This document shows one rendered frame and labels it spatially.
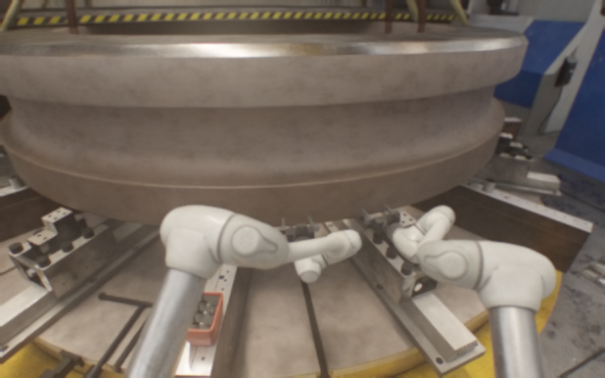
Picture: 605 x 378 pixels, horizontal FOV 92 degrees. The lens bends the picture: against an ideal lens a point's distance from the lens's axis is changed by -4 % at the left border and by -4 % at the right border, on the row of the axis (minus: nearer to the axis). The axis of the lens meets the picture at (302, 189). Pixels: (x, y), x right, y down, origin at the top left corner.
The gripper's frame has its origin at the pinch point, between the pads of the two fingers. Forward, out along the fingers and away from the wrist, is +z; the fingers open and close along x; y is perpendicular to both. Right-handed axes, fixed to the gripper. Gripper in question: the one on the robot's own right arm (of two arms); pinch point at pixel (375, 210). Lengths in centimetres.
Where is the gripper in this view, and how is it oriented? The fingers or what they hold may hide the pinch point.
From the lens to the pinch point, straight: 167.0
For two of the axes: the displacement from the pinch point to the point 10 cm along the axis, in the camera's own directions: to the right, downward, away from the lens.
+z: -3.2, -4.8, 8.2
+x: 9.5, -1.6, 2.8
